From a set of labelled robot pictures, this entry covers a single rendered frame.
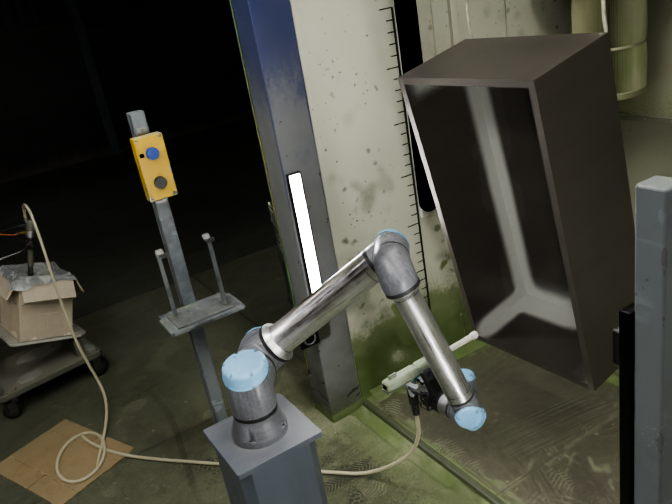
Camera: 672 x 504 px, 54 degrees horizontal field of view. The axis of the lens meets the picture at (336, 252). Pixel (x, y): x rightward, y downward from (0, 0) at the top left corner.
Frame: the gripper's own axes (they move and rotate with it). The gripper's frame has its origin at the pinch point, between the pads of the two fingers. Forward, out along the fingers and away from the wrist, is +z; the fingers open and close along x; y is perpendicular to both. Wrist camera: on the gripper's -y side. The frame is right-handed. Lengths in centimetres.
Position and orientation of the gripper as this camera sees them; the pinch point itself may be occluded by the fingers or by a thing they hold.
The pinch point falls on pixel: (409, 378)
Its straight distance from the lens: 263.8
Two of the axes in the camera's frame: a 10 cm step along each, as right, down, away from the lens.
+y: 2.1, 9.1, 3.7
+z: -5.6, -2.0, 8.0
